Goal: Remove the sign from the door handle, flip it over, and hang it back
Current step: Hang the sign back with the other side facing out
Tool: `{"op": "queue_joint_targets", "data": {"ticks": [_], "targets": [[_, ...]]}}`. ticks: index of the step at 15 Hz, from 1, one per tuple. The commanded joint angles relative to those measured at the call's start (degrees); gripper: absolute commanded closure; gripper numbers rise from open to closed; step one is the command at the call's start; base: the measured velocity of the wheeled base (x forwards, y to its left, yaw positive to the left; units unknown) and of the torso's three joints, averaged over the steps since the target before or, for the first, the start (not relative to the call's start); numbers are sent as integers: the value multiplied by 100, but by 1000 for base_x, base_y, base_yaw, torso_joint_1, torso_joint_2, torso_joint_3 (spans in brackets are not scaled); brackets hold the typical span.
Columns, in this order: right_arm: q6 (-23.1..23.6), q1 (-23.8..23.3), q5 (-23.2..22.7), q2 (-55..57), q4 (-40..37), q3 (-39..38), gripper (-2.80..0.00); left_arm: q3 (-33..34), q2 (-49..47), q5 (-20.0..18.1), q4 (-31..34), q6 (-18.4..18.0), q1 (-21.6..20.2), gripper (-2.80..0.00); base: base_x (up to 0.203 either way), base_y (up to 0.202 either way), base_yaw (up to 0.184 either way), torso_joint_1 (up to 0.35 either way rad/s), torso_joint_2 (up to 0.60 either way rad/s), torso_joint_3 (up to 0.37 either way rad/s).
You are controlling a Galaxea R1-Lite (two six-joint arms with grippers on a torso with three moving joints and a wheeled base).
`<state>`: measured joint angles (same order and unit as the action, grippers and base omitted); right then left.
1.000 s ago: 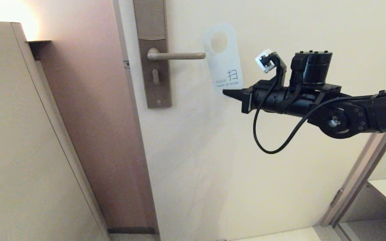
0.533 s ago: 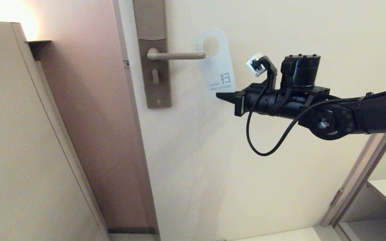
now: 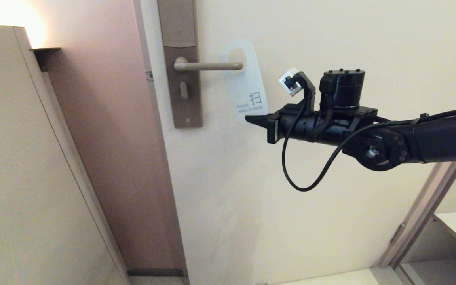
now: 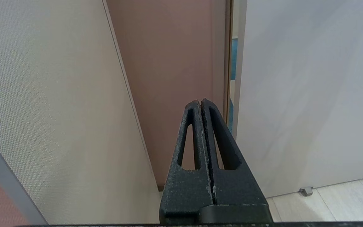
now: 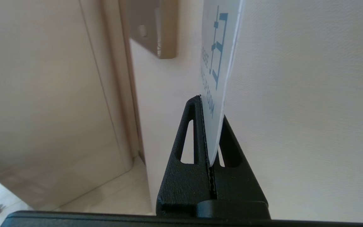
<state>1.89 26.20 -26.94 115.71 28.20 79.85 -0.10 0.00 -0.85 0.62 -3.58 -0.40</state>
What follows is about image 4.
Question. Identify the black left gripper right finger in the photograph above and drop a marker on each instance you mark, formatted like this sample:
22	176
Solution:
238	186

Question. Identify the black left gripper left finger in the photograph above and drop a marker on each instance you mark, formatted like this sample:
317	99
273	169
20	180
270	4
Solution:
184	189

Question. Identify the small grey door stop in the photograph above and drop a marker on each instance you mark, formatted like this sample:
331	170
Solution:
306	190

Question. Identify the white room door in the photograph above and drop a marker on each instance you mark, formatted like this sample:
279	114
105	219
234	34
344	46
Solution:
310	94

